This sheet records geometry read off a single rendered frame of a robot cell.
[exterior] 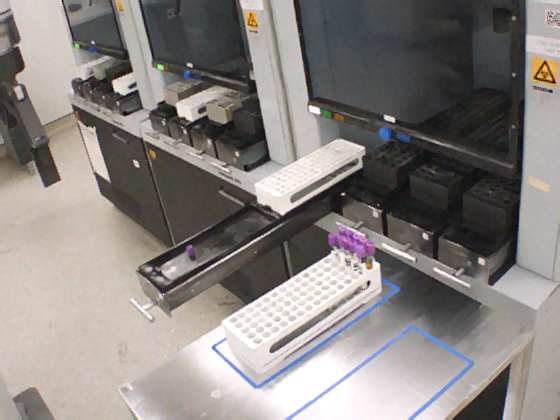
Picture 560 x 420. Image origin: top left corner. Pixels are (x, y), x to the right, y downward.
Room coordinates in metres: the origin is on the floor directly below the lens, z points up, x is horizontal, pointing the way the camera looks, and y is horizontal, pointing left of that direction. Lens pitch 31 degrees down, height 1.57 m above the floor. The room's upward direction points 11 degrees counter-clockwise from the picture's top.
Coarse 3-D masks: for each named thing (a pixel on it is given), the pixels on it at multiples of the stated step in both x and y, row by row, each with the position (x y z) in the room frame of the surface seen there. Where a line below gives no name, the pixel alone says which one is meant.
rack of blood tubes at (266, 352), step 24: (336, 264) 0.90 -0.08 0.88; (288, 288) 0.85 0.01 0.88; (312, 288) 0.85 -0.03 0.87; (336, 288) 0.83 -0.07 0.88; (240, 312) 0.81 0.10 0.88; (264, 312) 0.80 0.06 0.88; (288, 312) 0.79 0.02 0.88; (312, 312) 0.78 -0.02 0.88; (336, 312) 0.80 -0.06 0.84; (240, 336) 0.75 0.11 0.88; (264, 336) 0.74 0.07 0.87; (288, 336) 0.78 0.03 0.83; (312, 336) 0.77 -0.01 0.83; (264, 360) 0.71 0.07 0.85
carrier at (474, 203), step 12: (468, 192) 1.05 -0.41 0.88; (468, 204) 1.04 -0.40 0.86; (480, 204) 1.01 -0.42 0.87; (492, 204) 0.99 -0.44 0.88; (504, 204) 0.98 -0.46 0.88; (468, 216) 1.04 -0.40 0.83; (480, 216) 1.01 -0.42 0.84; (492, 216) 0.98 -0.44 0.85; (504, 216) 0.96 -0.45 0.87; (492, 228) 0.98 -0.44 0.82; (504, 228) 0.96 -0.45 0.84
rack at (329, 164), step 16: (336, 144) 1.42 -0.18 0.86; (352, 144) 1.41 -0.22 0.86; (304, 160) 1.37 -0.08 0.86; (320, 160) 1.35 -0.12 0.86; (336, 160) 1.34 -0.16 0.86; (352, 160) 1.34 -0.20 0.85; (272, 176) 1.32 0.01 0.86; (288, 176) 1.30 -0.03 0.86; (304, 176) 1.28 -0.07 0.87; (320, 176) 1.28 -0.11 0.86; (336, 176) 1.34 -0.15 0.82; (256, 192) 1.28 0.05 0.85; (272, 192) 1.23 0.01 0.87; (288, 192) 1.22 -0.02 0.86; (304, 192) 1.30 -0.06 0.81; (272, 208) 1.24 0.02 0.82; (288, 208) 1.22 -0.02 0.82
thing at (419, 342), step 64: (384, 256) 0.97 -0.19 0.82; (384, 320) 0.78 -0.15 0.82; (448, 320) 0.75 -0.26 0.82; (512, 320) 0.71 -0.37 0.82; (128, 384) 0.73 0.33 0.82; (192, 384) 0.71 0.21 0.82; (256, 384) 0.69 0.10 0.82; (320, 384) 0.66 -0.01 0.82; (384, 384) 0.63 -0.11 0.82; (448, 384) 0.60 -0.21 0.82; (512, 384) 0.67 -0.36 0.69
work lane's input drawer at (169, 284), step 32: (320, 192) 1.27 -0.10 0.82; (224, 224) 1.23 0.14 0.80; (256, 224) 1.21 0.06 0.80; (288, 224) 1.19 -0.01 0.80; (160, 256) 1.13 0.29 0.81; (192, 256) 1.12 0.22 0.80; (224, 256) 1.10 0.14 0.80; (256, 256) 1.13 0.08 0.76; (160, 288) 1.01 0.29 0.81; (192, 288) 1.03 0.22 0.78
